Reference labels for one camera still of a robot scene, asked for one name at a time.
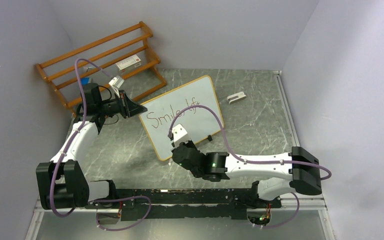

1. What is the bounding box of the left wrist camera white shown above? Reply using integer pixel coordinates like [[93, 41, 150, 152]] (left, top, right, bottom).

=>
[[108, 75, 125, 98]]

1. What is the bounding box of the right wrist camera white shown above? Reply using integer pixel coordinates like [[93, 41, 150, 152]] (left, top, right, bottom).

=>
[[168, 124, 191, 148]]

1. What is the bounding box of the wooden shelf rack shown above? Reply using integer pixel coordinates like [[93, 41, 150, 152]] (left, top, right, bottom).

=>
[[35, 21, 167, 121]]

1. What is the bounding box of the yellow framed whiteboard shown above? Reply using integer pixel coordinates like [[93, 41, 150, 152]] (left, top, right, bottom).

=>
[[139, 75, 224, 161]]

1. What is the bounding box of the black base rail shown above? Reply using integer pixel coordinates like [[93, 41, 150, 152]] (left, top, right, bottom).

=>
[[86, 188, 282, 221]]

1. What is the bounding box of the white whiteboard eraser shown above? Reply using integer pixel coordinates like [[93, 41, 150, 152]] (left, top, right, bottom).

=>
[[226, 91, 247, 105]]

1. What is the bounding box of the white red box on rack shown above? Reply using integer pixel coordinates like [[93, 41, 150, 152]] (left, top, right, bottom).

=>
[[115, 54, 142, 74]]

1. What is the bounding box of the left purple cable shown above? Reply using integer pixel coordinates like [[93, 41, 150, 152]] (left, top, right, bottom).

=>
[[49, 58, 113, 218]]

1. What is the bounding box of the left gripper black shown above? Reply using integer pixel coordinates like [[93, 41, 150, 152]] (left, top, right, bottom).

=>
[[98, 90, 147, 119]]

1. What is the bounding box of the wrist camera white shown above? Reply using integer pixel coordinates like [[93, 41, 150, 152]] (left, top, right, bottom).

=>
[[168, 124, 191, 148], [108, 75, 125, 98]]

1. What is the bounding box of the blue small object on rack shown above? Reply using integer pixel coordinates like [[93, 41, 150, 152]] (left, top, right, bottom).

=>
[[80, 77, 93, 86]]

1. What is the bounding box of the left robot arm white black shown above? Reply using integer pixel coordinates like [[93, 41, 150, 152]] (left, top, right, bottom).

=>
[[35, 83, 148, 210]]

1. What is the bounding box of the aluminium frame rail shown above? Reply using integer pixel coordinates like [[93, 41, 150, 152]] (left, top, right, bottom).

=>
[[278, 193, 328, 211]]

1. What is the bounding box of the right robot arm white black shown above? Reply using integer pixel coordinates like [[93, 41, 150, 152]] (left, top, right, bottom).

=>
[[172, 141, 322, 207]]

